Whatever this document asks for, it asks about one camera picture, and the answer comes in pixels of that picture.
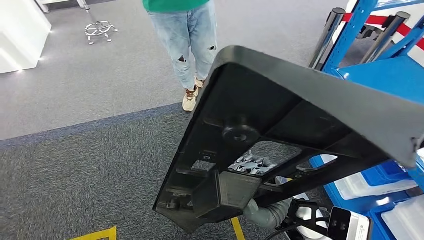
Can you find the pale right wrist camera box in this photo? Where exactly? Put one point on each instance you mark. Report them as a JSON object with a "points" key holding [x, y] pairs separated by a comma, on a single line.
{"points": [[348, 225]]}

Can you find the chrome stool base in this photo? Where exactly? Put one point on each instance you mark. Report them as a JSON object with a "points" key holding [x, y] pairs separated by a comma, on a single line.
{"points": [[99, 30]]}

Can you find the white plastic bin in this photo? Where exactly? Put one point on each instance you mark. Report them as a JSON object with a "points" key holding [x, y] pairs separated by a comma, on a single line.
{"points": [[364, 190], [404, 222]]}

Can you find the white table frame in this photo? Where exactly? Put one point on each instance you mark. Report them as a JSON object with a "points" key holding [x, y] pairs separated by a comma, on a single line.
{"points": [[82, 4]]}

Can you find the white car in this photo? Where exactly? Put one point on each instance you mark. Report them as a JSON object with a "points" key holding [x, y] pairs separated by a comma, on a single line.
{"points": [[351, 6]]}

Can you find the red barrier belt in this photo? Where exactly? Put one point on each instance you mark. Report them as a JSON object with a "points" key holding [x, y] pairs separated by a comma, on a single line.
{"points": [[371, 19], [410, 34]]}

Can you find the white cabinet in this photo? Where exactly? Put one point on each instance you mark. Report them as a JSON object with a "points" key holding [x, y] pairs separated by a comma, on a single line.
{"points": [[20, 33]]}

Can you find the blue metal shelf rack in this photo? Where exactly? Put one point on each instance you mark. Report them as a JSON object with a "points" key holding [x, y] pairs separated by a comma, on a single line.
{"points": [[391, 79]]}

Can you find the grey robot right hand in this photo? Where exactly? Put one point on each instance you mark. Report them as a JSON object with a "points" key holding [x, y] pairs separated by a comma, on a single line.
{"points": [[251, 164]]}

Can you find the person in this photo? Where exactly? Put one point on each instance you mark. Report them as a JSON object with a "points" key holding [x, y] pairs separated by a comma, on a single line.
{"points": [[182, 33]]}

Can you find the metal barrier stanchion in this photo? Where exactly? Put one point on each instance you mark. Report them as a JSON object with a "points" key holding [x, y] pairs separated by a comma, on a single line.
{"points": [[326, 36], [384, 38]]}

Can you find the black plastic frame part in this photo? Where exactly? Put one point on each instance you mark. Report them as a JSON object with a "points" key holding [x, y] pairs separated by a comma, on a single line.
{"points": [[265, 99]]}

